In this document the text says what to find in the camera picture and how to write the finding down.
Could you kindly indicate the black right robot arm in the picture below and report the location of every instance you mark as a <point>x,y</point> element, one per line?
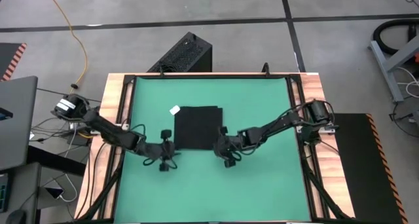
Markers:
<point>281,122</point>

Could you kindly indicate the black towel with white label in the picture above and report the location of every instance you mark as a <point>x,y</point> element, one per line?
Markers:
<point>196,129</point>

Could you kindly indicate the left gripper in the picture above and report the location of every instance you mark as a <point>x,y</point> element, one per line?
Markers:
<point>162,150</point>

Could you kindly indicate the grey laptop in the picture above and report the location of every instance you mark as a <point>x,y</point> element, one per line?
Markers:
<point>16,125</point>

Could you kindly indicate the black device blue lights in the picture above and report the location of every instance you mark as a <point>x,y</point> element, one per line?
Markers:
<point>3,193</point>

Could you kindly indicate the black aluminium table frame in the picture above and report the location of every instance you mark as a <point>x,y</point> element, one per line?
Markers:
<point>212,75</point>

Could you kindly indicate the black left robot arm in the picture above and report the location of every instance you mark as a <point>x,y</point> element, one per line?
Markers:
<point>111,132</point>

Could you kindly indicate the black desk board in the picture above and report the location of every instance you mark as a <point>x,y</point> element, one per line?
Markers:
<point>55,160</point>

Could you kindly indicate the black computer mouse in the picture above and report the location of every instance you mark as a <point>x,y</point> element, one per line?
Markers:
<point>16,217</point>

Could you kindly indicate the green table mat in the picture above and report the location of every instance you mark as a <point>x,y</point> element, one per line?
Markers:
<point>212,184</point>

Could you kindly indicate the black mat striped edge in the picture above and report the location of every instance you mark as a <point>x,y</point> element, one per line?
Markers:
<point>8,57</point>
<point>360,168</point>

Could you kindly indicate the smartphone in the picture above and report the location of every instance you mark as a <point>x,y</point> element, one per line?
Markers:
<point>54,193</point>

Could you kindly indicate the grey metal stand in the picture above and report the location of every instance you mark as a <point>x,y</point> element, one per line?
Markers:
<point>386,68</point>

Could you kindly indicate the black perforated computer case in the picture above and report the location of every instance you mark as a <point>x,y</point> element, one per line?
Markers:
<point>186,52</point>

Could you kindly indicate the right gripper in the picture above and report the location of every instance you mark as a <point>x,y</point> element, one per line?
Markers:
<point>227,145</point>

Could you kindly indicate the grey desk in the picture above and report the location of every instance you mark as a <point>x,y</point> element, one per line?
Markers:
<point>23,191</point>

